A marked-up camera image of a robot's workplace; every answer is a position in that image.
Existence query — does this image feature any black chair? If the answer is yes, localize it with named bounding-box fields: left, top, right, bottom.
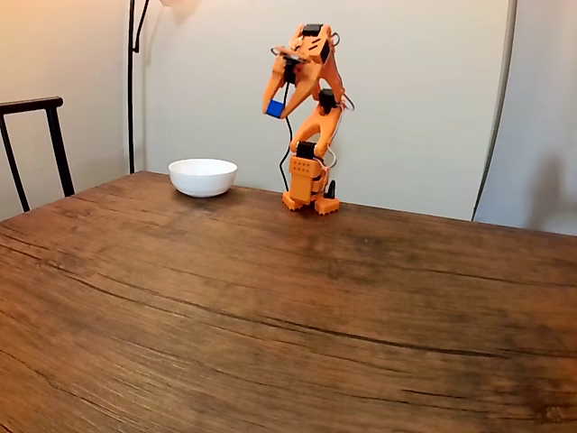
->
left=0, top=96, right=77, bottom=213

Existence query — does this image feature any black camera cable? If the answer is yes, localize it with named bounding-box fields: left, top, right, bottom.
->
left=278, top=80, right=295, bottom=199

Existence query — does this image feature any grey wall trim strip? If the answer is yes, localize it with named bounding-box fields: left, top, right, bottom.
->
left=471, top=0, right=518, bottom=222

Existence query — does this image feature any orange gripper camera mount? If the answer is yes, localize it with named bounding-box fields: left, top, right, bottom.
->
left=269, top=43, right=304, bottom=65

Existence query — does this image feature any white bowl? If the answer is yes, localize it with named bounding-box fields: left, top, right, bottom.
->
left=168, top=157, right=239, bottom=198

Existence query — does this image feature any black floor lamp pole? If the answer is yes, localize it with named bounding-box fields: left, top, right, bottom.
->
left=126, top=0, right=151, bottom=175

